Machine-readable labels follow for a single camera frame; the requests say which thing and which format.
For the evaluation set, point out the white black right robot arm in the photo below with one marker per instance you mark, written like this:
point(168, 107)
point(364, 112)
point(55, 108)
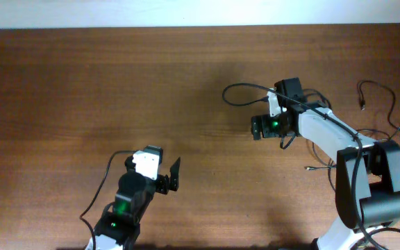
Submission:
point(367, 186)

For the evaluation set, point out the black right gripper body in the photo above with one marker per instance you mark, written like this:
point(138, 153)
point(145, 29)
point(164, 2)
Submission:
point(272, 127)

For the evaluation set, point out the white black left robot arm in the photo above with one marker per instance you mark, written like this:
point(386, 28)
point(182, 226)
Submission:
point(119, 225)

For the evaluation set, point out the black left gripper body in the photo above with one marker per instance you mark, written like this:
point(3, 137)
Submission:
point(162, 182)

